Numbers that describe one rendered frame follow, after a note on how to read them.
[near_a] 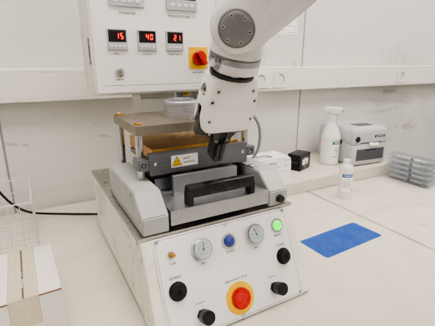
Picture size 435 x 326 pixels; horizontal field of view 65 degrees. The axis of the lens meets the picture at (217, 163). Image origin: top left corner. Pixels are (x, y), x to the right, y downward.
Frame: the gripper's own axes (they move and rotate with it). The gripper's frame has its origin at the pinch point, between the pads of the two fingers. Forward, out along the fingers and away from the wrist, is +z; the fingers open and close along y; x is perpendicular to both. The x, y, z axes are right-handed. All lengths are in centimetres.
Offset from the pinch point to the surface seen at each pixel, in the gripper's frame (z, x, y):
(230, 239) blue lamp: 14.3, -10.4, 0.5
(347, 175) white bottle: 29, 14, 66
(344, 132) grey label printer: 28, 39, 88
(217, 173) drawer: 8.0, 2.4, 3.2
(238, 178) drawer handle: 5.0, -3.7, 4.1
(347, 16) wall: -12, 76, 106
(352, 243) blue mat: 29, -11, 43
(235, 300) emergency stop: 22.4, -18.3, -0.7
